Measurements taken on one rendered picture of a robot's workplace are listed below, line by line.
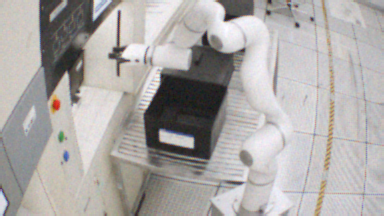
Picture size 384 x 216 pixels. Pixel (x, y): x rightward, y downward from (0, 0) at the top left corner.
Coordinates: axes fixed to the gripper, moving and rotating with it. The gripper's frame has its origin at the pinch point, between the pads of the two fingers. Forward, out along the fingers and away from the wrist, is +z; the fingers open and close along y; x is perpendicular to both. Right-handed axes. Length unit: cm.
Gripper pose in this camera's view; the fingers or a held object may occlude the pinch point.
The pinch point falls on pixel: (114, 52)
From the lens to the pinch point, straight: 212.8
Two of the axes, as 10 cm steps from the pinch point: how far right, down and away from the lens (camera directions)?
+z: -9.7, -1.6, 1.8
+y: 2.4, -6.2, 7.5
